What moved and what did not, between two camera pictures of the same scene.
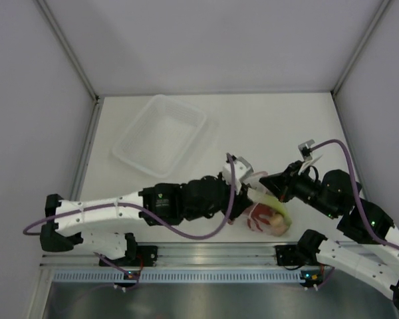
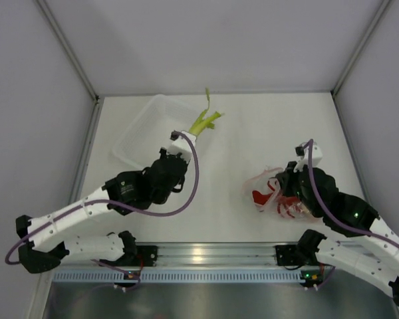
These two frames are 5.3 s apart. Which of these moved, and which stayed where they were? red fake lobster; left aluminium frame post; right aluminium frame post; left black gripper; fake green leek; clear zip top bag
Moved: clear zip top bag; left black gripper; fake green leek; red fake lobster
Stayed: left aluminium frame post; right aluminium frame post
